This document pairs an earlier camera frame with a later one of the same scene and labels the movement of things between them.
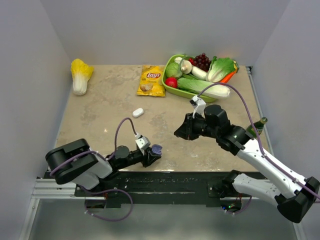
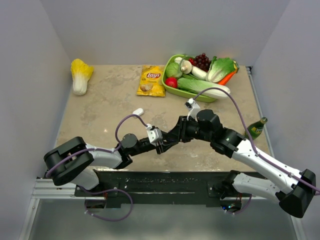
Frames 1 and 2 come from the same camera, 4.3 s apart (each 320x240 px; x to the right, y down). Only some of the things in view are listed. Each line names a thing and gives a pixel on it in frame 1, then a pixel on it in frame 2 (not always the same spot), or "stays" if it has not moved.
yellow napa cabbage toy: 81,72 stays
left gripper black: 151,158 to 163,148
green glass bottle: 259,126 stays
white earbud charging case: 138,112 stays
